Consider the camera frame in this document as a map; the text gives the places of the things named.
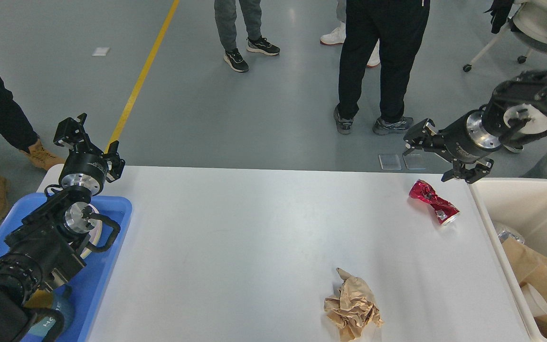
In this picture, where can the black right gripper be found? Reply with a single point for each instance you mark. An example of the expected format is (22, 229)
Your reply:
(463, 142)

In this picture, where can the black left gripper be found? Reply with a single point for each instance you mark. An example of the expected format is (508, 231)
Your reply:
(82, 166)

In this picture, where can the red small object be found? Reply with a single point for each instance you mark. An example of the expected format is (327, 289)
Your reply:
(444, 211)

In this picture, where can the foil bag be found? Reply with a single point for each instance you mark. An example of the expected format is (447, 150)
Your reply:
(504, 232)

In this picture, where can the white paper cup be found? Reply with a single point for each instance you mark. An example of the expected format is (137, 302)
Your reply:
(536, 303)

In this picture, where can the brown paper ball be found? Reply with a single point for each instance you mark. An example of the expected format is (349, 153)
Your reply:
(353, 308)

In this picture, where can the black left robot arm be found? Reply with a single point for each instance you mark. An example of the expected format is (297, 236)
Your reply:
(45, 251)

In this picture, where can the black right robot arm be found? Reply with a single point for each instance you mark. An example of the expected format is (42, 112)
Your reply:
(515, 115)

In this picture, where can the clear floor plate right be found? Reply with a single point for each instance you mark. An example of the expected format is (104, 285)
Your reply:
(414, 161)

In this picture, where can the clear floor plate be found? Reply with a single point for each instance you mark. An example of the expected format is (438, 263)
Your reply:
(414, 161)
(390, 162)

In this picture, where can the clear floor plate left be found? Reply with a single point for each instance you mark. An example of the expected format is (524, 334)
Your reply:
(390, 162)

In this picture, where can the cream plastic bin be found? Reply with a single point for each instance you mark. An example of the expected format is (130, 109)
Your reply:
(520, 203)

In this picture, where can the blue plastic tray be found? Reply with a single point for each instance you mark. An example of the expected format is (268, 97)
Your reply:
(88, 285)

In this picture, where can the black jacket on chair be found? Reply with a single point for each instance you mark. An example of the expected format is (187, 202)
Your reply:
(499, 11)

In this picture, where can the teal HOME mug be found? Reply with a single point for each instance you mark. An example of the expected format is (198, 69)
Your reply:
(44, 323)

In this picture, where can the white office chair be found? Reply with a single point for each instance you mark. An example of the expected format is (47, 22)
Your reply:
(528, 21)

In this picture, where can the person in white sneakers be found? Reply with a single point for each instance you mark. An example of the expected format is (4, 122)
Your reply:
(339, 34)

